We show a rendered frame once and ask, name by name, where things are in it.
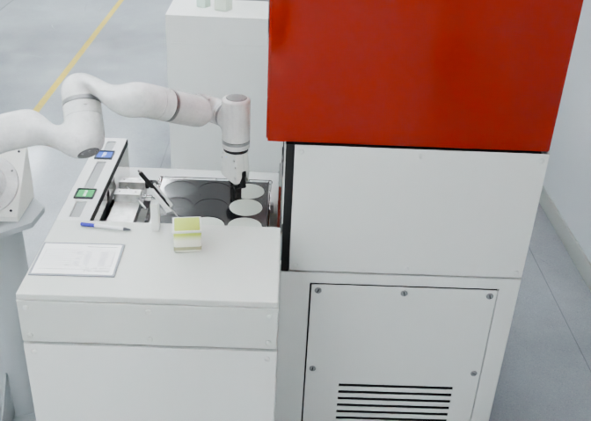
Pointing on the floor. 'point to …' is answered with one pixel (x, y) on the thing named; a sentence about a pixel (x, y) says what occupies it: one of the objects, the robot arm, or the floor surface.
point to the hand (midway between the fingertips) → (236, 192)
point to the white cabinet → (150, 382)
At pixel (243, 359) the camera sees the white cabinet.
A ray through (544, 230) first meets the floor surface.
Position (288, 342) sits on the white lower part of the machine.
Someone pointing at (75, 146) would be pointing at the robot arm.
